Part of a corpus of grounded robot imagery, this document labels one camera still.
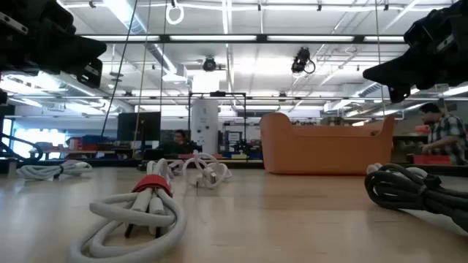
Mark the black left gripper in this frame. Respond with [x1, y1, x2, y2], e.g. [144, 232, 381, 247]
[0, 0, 108, 89]

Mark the white cable with red strap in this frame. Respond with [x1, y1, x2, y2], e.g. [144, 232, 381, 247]
[69, 158, 188, 263]

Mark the blue storage box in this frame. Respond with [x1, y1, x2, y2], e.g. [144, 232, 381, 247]
[82, 134, 111, 145]

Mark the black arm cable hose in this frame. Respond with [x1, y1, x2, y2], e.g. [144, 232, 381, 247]
[0, 132, 45, 162]

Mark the white cable ring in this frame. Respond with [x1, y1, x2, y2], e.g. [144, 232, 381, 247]
[165, 0, 185, 26]

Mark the long black cable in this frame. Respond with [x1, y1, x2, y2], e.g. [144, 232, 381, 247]
[99, 0, 140, 138]

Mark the red storage box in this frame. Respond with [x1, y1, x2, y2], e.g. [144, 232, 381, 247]
[67, 137, 89, 150]

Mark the red plastic bin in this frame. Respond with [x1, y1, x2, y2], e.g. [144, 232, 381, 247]
[412, 153, 453, 166]

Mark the black aluminium table frame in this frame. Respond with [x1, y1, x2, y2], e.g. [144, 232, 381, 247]
[0, 157, 468, 178]

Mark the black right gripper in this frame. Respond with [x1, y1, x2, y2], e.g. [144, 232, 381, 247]
[362, 0, 468, 104]

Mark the black USB-C cable bundle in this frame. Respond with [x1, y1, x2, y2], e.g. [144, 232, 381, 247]
[364, 163, 468, 234]

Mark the round black ceiling camera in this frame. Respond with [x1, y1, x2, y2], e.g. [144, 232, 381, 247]
[202, 56, 218, 73]

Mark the black overhead frame beam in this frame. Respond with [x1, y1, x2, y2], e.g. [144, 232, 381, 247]
[78, 34, 407, 45]

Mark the yellow hanging rope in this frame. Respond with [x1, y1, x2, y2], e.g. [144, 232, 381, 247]
[132, 0, 153, 159]

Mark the black overhead camera with cable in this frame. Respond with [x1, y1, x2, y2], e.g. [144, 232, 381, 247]
[290, 46, 317, 75]

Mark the black monitor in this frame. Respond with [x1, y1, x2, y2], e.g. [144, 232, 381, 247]
[116, 111, 162, 142]

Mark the black equipment rack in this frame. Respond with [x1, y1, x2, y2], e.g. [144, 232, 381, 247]
[218, 120, 263, 162]

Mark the thin black horizontal rail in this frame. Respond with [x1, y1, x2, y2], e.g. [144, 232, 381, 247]
[7, 95, 468, 102]

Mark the person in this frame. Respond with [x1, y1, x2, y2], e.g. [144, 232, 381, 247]
[418, 102, 468, 166]
[160, 129, 195, 154]

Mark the white cable with black tie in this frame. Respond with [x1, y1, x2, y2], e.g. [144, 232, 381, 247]
[15, 159, 94, 182]

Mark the orange plastic bin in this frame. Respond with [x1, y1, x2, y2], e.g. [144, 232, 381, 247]
[259, 112, 396, 175]

